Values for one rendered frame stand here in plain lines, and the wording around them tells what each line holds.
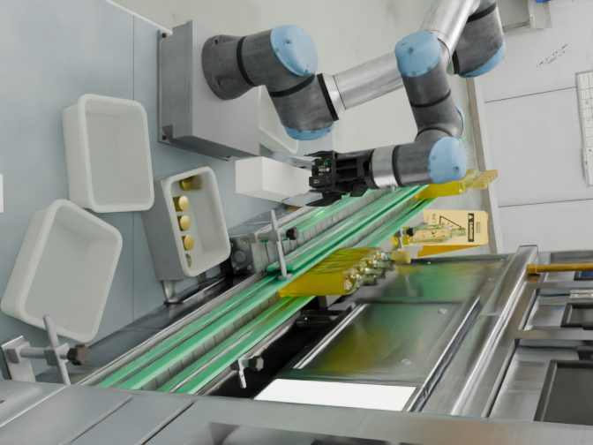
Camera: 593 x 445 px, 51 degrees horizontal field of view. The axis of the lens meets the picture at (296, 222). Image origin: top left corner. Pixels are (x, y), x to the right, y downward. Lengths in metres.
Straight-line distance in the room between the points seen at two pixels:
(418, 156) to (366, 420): 0.70
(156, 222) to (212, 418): 0.93
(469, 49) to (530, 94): 5.81
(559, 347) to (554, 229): 6.05
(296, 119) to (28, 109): 0.57
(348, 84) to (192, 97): 0.35
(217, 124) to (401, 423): 1.14
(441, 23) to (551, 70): 6.04
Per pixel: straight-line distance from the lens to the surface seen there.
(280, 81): 1.41
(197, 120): 1.42
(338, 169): 1.12
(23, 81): 1.26
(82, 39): 1.38
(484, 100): 7.34
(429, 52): 1.08
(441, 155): 1.06
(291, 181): 1.22
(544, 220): 7.46
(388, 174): 1.09
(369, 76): 1.45
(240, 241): 1.49
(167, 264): 1.39
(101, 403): 0.56
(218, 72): 1.45
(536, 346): 1.46
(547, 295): 1.76
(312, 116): 1.44
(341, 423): 0.43
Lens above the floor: 1.72
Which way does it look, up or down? 30 degrees down
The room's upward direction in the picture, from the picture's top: 85 degrees clockwise
